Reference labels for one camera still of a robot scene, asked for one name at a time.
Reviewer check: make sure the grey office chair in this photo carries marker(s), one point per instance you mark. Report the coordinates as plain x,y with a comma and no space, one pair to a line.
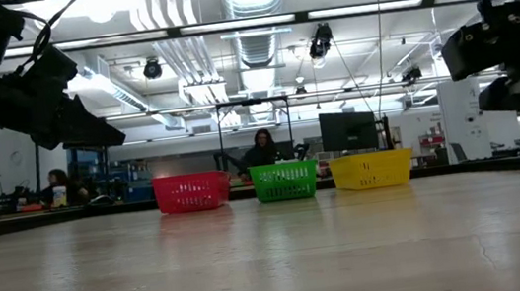
458,151

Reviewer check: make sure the red plastic basket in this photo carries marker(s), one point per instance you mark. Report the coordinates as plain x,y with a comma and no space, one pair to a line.
191,193

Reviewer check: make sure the black overhead light bar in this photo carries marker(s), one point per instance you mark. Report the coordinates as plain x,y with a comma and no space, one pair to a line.
300,16

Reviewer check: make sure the green plastic basket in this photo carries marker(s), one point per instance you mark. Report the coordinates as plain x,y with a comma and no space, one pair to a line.
284,182

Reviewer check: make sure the black background rack frame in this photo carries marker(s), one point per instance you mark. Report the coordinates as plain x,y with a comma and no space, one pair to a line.
220,135

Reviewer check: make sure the white bottle yellow label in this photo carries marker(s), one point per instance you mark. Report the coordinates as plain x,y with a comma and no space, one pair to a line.
60,197

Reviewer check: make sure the black background robot arm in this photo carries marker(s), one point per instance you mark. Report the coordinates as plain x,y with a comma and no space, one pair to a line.
301,151
227,160
8,198

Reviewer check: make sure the large black computer monitor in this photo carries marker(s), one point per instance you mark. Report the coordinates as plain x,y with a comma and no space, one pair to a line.
347,130

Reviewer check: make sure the black ceiling spotlight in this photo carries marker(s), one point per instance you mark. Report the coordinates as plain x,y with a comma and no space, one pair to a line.
152,68
321,39

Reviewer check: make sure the white square pillar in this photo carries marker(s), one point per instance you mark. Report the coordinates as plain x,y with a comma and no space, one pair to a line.
464,130

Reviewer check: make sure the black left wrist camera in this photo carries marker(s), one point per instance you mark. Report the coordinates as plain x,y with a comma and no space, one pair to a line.
49,67

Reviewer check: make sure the yellow plastic basket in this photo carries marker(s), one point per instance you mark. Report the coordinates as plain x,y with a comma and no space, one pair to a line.
372,169

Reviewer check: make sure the person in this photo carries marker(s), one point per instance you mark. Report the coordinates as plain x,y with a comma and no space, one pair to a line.
64,187
263,155

